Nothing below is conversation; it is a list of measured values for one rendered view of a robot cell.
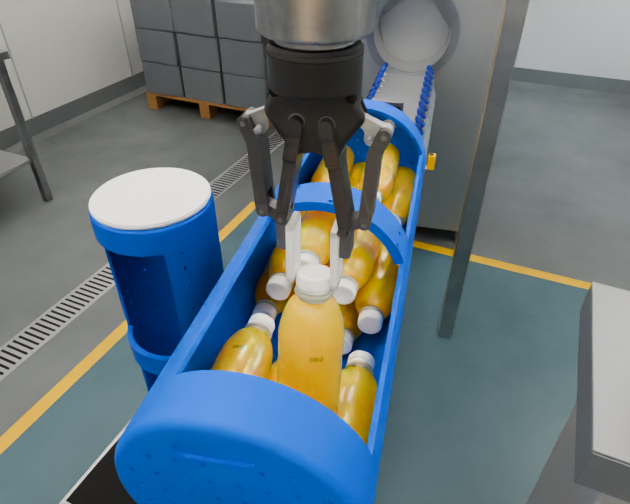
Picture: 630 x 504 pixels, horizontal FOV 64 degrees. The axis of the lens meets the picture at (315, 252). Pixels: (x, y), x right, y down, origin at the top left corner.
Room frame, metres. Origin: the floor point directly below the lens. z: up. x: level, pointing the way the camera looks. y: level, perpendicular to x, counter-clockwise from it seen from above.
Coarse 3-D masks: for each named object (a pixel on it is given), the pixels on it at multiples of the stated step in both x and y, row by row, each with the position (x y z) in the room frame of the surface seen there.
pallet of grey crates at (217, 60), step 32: (160, 0) 4.24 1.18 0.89; (192, 0) 4.11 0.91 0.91; (224, 0) 4.02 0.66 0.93; (160, 32) 4.26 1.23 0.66; (192, 32) 4.13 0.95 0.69; (224, 32) 4.01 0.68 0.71; (256, 32) 3.89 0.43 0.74; (160, 64) 4.29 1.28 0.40; (192, 64) 4.16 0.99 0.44; (224, 64) 4.03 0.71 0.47; (256, 64) 3.91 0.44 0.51; (160, 96) 4.30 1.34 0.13; (192, 96) 4.17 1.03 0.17; (224, 96) 4.06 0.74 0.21; (256, 96) 3.92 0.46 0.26
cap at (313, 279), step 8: (312, 264) 0.42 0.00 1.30; (320, 264) 0.42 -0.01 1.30; (296, 272) 0.40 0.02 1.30; (304, 272) 0.40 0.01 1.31; (312, 272) 0.40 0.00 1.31; (320, 272) 0.40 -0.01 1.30; (328, 272) 0.40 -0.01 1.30; (296, 280) 0.40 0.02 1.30; (304, 280) 0.39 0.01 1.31; (312, 280) 0.39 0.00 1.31; (320, 280) 0.39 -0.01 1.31; (328, 280) 0.39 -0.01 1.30; (304, 288) 0.39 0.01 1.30; (312, 288) 0.38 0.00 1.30; (320, 288) 0.38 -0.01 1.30; (328, 288) 0.39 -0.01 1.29
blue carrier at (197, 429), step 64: (320, 192) 0.69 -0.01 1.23; (256, 256) 0.74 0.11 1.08; (384, 320) 0.63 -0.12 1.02; (192, 384) 0.32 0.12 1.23; (256, 384) 0.32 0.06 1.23; (384, 384) 0.39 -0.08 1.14; (128, 448) 0.29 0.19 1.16; (192, 448) 0.28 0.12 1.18; (256, 448) 0.26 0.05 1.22; (320, 448) 0.27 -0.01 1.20
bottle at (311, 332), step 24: (288, 312) 0.38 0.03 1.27; (312, 312) 0.37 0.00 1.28; (336, 312) 0.38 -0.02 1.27; (288, 336) 0.37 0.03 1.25; (312, 336) 0.36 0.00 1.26; (336, 336) 0.37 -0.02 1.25; (288, 360) 0.36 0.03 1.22; (312, 360) 0.35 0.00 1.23; (336, 360) 0.36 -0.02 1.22; (288, 384) 0.35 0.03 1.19; (312, 384) 0.35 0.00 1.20; (336, 384) 0.36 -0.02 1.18; (336, 408) 0.36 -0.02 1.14
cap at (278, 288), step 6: (276, 276) 0.62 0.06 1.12; (282, 276) 0.62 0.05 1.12; (270, 282) 0.61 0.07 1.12; (276, 282) 0.60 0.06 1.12; (282, 282) 0.60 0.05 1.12; (270, 288) 0.60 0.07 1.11; (276, 288) 0.60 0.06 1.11; (282, 288) 0.60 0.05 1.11; (288, 288) 0.60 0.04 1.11; (270, 294) 0.60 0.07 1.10; (276, 294) 0.60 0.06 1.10; (282, 294) 0.60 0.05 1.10; (288, 294) 0.60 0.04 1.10
